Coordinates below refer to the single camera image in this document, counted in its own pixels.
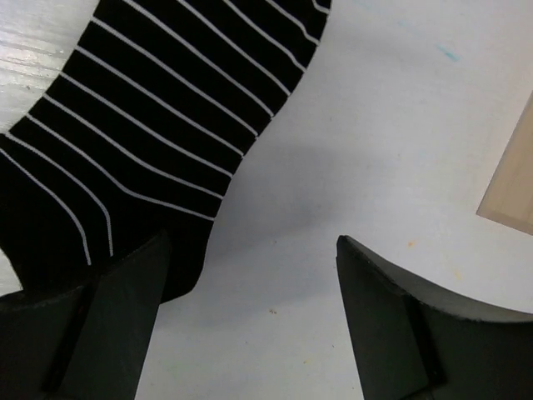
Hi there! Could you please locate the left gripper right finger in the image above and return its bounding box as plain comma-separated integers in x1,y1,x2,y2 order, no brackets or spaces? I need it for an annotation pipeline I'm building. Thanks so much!
336,236,532,399

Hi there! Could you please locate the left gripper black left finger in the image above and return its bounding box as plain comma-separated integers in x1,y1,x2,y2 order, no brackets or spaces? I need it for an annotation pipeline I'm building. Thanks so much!
1,232,171,399

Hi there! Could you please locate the wooden compartment box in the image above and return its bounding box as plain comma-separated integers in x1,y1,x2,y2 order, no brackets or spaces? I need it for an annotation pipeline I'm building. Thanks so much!
476,99,532,234

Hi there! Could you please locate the black white striped ankle sock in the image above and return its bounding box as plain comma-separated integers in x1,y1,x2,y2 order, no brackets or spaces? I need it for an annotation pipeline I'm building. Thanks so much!
1,1,331,301

